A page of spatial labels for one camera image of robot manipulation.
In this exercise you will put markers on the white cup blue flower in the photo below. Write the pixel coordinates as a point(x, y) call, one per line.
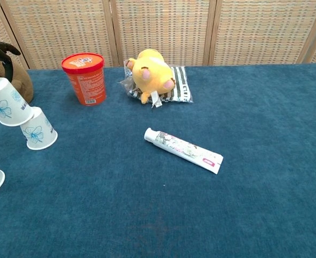
point(7, 104)
point(39, 134)

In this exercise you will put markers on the brown capybara plush toy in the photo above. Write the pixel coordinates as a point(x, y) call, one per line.
point(22, 78)

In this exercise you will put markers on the orange tub with red lid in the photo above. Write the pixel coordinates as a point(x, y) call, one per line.
point(89, 83)

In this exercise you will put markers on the yellow plush toy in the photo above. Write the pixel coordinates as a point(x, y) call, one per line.
point(150, 72)

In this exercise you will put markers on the woven wooden folding screen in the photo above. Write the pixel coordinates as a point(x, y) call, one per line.
point(160, 27)

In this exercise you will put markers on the striped plastic-wrapped package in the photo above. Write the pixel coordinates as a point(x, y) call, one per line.
point(181, 86)

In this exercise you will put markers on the white floral toothpaste tube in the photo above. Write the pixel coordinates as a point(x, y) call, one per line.
point(185, 150)

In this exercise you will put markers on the blue velvet tablecloth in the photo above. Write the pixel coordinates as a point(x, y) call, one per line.
point(174, 209)

